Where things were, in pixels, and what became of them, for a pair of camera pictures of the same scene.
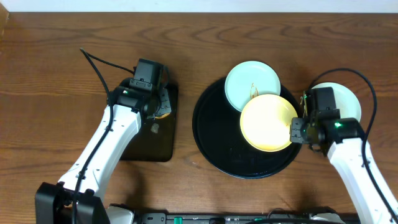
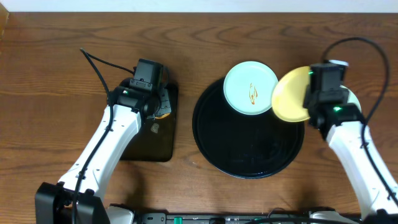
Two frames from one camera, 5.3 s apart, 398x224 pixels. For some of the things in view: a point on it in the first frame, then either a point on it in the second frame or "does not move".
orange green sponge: (162, 116) does not move
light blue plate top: (249, 79) does not move
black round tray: (217, 137) does not move
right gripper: (295, 134) -> (343, 94)
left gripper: (165, 107) does not move
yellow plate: (265, 122) -> (289, 94)
